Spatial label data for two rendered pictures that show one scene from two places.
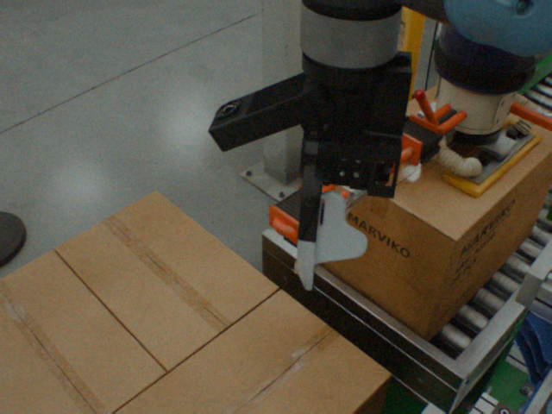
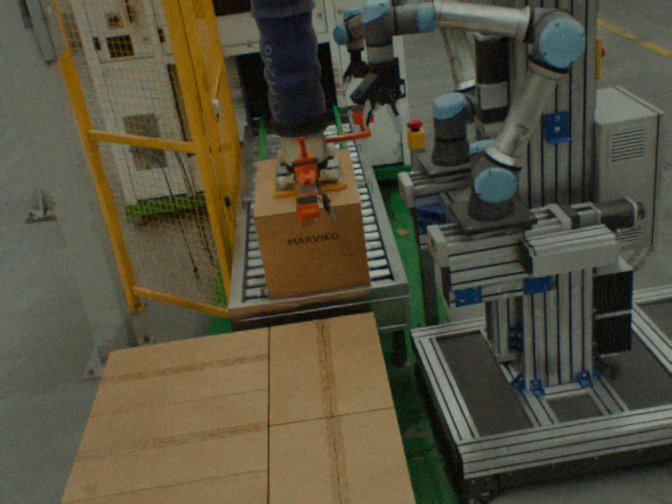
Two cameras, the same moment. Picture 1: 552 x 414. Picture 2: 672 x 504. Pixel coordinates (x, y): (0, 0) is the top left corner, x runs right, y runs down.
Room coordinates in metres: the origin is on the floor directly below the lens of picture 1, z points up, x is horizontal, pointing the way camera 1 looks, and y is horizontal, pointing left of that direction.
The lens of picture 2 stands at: (-1.07, 1.76, 2.18)
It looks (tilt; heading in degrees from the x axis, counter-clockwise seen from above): 27 degrees down; 314
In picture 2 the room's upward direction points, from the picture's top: 8 degrees counter-clockwise
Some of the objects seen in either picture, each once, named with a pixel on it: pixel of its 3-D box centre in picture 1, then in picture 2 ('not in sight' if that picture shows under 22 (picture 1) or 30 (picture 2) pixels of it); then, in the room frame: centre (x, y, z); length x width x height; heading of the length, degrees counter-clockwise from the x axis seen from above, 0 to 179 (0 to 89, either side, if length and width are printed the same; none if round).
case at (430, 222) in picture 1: (439, 201); (312, 225); (1.18, -0.46, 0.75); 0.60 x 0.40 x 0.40; 134
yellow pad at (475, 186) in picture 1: (496, 151); (331, 168); (1.11, -0.55, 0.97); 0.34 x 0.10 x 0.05; 134
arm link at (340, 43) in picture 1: (349, 27); (379, 52); (0.41, -0.06, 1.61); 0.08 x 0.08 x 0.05
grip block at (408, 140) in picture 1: (414, 139); (306, 169); (1.01, -0.30, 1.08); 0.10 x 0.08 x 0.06; 44
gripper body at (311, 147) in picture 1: (351, 117); (384, 81); (0.41, -0.06, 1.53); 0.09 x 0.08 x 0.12; 80
